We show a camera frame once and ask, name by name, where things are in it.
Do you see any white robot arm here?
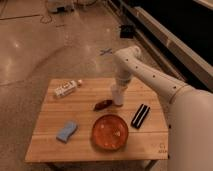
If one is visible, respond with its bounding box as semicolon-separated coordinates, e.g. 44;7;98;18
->
113;46;213;171

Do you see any dark brown ceramic cup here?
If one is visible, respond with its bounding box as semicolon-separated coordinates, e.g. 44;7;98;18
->
94;100;113;111

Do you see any black white striped block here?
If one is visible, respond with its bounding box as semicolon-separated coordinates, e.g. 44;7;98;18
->
131;104;150;129

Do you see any orange round plate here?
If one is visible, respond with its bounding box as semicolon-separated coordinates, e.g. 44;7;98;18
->
91;114;129;151

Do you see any wooden table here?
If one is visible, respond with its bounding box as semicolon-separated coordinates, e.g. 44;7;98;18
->
25;78;168;163

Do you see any black box on floor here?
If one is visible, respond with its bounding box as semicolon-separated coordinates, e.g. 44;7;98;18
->
120;25;134;38

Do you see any blue sponge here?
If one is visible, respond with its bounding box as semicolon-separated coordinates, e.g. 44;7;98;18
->
56;121;78;143

